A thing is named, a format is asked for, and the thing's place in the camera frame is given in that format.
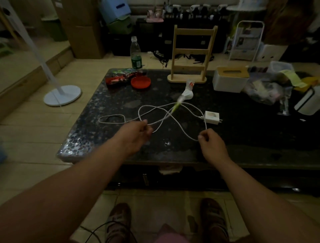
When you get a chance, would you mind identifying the person's right hand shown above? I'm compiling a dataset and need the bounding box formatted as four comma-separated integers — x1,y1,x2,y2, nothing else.
198,128,230,167

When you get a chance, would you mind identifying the person's left hand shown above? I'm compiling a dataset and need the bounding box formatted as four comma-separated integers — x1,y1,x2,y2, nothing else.
111,120,153,157

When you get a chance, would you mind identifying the white charging cable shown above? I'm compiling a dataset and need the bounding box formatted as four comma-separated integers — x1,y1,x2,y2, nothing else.
98,101,208,142

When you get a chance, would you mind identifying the person's right forearm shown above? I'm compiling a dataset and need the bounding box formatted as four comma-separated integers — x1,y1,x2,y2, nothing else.
213,158,320,243

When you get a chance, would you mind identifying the person's left forearm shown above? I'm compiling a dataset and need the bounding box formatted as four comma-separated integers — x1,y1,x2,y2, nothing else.
0,139,128,243

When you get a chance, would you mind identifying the white power adapter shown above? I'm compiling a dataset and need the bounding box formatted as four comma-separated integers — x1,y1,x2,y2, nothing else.
204,111,223,125

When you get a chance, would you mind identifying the white squeezed tube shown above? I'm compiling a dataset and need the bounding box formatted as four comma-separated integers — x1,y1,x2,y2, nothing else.
171,80,195,113

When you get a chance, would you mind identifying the red round lid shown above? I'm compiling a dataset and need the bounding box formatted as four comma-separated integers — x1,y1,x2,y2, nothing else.
130,76,152,89

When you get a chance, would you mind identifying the red snack packet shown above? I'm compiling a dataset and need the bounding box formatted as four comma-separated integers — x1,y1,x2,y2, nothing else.
105,68,147,87

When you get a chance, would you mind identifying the white tissue box wooden lid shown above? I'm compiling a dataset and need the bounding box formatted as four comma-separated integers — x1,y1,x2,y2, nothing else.
212,66,250,93

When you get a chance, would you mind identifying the clear plastic water bottle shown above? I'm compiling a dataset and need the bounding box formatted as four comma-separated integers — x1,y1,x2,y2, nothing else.
130,36,143,71

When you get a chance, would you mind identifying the clear plastic bag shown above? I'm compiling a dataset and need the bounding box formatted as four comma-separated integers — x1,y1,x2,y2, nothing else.
244,78,294,116

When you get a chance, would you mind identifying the wooden ladder rack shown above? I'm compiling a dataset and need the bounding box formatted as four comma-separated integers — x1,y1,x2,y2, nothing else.
167,25,218,84

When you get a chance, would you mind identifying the person's right shoe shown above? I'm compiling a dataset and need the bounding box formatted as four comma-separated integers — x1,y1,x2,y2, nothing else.
200,198,230,243

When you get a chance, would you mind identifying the person's shoe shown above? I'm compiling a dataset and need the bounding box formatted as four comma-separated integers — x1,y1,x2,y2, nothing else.
200,198,230,243
105,202,133,243

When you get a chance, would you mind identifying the white standing fan base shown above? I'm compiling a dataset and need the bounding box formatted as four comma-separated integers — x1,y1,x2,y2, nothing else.
0,0,82,107

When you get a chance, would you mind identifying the person's left shoe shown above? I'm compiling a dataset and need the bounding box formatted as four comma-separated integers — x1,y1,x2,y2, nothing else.
105,202,133,243

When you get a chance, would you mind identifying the black low cabinet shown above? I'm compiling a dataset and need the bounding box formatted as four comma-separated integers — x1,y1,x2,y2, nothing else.
110,18,229,57

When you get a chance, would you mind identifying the clear plastic container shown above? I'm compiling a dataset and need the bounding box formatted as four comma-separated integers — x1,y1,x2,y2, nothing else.
266,61,295,77

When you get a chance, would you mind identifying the green plastic stool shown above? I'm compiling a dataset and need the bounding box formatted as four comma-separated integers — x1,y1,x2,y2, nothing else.
107,16,133,35

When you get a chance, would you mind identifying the yellow paper sheet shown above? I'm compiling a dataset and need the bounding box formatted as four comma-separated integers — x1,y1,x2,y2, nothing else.
279,69,309,88

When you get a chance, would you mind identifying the white storage box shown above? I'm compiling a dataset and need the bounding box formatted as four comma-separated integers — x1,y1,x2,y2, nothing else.
256,44,289,62

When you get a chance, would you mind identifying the white box black edge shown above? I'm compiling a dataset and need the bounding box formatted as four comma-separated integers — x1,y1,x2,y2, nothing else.
294,85,320,116

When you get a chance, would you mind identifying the brown cardboard box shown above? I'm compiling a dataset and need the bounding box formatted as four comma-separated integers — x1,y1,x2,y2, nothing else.
51,0,105,59

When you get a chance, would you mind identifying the blue plastic stool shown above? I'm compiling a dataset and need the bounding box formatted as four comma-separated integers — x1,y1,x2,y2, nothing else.
100,0,132,18

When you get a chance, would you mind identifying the white round side table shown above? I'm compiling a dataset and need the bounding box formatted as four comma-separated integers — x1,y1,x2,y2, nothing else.
226,0,267,24

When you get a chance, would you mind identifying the green waste bin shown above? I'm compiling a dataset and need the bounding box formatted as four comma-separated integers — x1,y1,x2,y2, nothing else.
41,16,68,42

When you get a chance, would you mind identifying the white wire magazine rack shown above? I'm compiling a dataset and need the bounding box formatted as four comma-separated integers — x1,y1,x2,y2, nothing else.
228,21,265,62

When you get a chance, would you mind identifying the black floor cable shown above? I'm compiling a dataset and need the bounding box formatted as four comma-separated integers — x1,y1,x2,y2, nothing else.
79,220,138,243

